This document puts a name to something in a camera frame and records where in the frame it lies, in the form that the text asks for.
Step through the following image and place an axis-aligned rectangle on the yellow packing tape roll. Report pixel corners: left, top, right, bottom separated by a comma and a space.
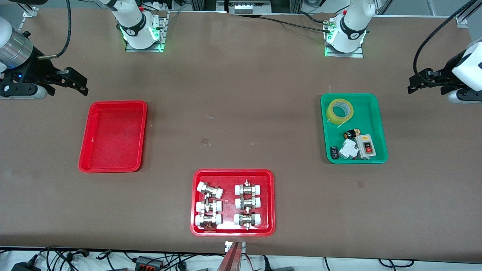
326, 98, 355, 126

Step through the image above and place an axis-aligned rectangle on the green plastic tray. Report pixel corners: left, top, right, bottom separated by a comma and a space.
320, 93, 389, 164

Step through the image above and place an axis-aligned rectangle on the empty red plastic tray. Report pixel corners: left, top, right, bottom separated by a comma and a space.
78, 100, 148, 174

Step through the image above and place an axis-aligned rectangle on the red tray with fittings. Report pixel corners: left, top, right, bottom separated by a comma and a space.
190, 169, 276, 237

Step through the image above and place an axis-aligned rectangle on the white circuit breaker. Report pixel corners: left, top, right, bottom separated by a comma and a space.
338, 139, 358, 160

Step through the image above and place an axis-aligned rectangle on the white brass pipe fitting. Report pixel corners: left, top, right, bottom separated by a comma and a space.
195, 199, 223, 214
233, 212, 262, 230
235, 180, 262, 196
235, 196, 262, 211
195, 213, 223, 230
197, 181, 224, 199

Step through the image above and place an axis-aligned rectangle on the black power adapter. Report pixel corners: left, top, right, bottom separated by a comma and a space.
11, 261, 41, 271

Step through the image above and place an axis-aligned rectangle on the grey power strip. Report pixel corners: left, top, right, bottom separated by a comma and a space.
227, 0, 272, 15

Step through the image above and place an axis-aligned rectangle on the black orange connector box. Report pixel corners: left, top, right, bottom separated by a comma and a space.
135, 256, 163, 270

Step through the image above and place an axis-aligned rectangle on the red metal bar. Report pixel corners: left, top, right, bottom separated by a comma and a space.
216, 242, 242, 271

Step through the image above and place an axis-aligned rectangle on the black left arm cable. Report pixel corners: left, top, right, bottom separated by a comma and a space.
412, 0, 479, 76

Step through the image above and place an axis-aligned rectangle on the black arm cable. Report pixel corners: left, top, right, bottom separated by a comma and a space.
37, 0, 73, 60
412, 0, 479, 76

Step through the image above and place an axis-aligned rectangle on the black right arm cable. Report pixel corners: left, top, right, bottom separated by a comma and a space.
37, 0, 73, 60

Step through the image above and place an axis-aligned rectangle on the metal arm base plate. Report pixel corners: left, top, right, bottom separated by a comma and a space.
125, 11, 168, 53
324, 44, 365, 58

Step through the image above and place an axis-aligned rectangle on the grey switch box red button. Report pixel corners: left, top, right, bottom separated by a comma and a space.
355, 134, 377, 160

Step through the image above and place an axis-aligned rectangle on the black cable on table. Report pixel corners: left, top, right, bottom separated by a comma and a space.
259, 12, 329, 33

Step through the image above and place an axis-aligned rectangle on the silver metal bracket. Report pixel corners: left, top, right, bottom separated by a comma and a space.
224, 241, 247, 253

